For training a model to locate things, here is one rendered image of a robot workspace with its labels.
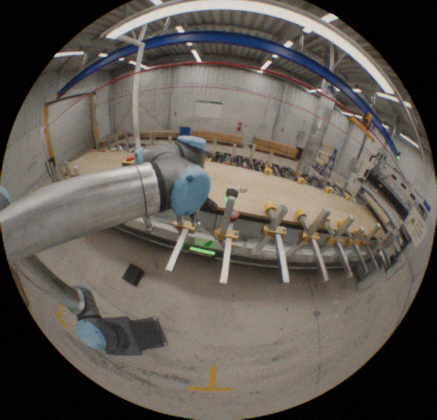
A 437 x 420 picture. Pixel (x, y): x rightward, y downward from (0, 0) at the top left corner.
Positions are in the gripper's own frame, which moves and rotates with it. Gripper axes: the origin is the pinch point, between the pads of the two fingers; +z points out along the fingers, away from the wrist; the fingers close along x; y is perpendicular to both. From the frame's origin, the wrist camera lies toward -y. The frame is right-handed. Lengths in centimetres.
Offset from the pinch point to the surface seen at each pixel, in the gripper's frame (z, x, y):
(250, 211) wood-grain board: 8.6, -26.0, -29.7
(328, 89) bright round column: -217, -334, -239
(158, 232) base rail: 29.0, -7.5, 29.2
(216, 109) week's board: -70, -705, 118
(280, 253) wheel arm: 2.6, 6.9, -42.2
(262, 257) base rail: 29, -5, -44
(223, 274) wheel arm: 12.8, 16.6, -17.9
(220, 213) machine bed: 17.5, -27.8, -10.6
